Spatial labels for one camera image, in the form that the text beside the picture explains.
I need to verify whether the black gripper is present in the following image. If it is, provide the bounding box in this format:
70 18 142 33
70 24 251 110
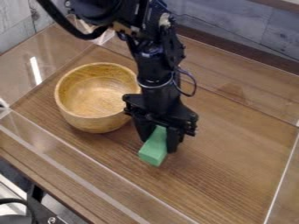
123 86 199 153

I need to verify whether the green rectangular stick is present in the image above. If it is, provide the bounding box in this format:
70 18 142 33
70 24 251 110
138 126 167 167

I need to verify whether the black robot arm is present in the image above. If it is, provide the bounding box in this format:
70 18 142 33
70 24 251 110
37 0 199 153

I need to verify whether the wooden bowl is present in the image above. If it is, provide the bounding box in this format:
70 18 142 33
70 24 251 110
54 62 141 133

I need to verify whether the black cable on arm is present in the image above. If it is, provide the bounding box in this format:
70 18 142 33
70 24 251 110
171 67 199 98

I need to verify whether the clear acrylic tray wall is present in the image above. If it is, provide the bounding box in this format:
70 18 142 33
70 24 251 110
0 109 199 224

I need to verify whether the clear acrylic corner bracket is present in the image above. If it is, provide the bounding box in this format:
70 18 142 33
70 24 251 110
69 14 117 46

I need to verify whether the black table frame bracket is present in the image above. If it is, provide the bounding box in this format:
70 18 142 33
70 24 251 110
27 185 70 224

